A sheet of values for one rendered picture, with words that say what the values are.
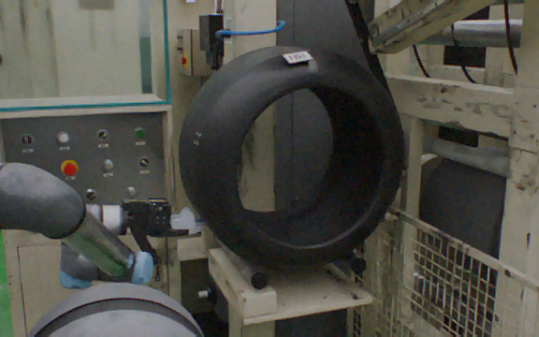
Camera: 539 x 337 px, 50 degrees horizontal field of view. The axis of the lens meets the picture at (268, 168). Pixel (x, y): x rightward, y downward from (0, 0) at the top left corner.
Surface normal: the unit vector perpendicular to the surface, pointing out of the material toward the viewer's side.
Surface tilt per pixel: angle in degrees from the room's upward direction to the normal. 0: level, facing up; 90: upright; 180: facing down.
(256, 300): 90
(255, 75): 51
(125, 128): 90
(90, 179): 90
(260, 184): 90
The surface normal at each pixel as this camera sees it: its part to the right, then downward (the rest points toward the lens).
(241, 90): -0.25, -0.34
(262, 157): 0.34, 0.22
